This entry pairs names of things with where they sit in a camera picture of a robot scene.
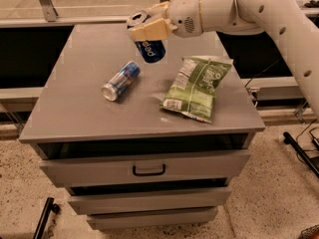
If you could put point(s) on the green chip bag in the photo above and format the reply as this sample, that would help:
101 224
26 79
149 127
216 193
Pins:
192 93

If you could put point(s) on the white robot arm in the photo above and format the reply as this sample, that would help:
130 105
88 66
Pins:
294 35

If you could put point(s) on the grey middle drawer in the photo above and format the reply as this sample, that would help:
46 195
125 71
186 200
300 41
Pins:
149 201

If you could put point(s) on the left metal window post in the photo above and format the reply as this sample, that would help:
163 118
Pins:
49 11

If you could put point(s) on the grey drawer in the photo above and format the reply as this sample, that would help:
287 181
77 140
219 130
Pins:
112 170
151 218
149 201

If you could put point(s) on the black bar lower left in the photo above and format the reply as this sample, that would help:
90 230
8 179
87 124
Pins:
50 207

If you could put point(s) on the blue pepsi can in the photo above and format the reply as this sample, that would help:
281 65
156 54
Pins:
151 51

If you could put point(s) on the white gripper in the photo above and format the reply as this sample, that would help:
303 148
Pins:
183 16

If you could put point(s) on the black drawer handle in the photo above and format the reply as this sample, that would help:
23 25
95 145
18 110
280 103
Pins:
149 171

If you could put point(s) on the grey drawer cabinet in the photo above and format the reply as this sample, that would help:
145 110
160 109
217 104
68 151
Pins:
72 119

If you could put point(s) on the grey top drawer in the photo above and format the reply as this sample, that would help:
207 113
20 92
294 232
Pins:
112 170

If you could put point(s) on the black bar on right floor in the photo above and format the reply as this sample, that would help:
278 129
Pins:
311 162

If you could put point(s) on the grey bottom drawer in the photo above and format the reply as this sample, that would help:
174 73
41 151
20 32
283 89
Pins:
151 218

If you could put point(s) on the silver blue energy drink can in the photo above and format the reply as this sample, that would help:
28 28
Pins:
114 87

